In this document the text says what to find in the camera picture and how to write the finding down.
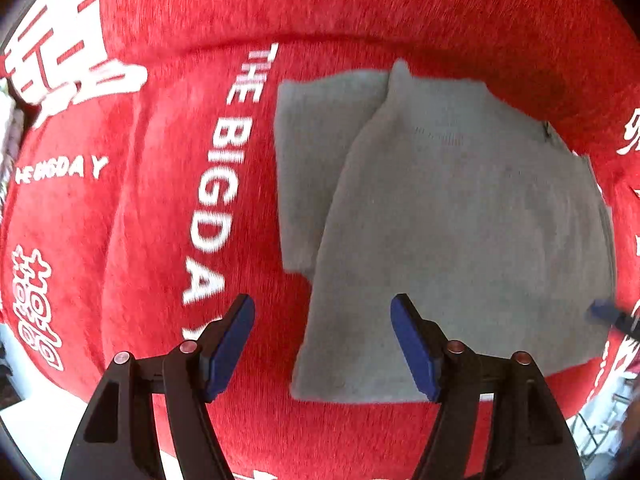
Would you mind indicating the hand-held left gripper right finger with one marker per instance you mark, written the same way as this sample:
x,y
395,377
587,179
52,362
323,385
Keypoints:
x,y
412,345

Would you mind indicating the red printed blanket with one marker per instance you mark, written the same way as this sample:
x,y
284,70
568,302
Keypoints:
x,y
175,110

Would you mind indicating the white fluffy cloth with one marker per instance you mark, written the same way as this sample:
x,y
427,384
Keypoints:
x,y
7,130

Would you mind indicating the grey shirt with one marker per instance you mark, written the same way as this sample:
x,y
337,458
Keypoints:
x,y
450,210

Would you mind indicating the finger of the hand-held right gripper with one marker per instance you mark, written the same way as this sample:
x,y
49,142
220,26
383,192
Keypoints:
x,y
602,311

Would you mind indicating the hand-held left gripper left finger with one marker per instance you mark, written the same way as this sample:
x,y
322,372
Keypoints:
x,y
230,345

